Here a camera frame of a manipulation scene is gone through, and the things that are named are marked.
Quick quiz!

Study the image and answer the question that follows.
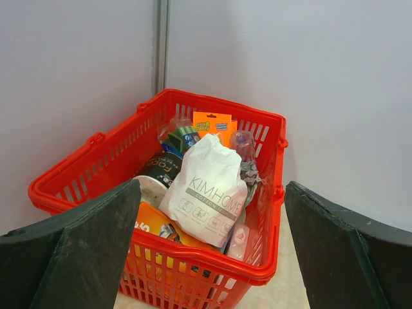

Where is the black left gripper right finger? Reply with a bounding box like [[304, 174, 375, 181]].
[[285, 181, 411, 308]]

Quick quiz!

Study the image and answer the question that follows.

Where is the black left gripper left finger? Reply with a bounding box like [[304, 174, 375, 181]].
[[1, 180, 141, 308]]

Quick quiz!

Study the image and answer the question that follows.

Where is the red plastic basket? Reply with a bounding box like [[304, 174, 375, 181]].
[[28, 89, 288, 308]]

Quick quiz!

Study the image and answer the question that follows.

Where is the black cylindrical can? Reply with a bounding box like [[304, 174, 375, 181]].
[[136, 152, 182, 189]]

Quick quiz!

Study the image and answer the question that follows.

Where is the white cloth bag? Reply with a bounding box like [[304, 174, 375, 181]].
[[159, 134, 248, 248]]

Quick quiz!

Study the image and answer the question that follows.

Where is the orange dotted box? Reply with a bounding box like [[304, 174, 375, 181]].
[[193, 111, 238, 147]]

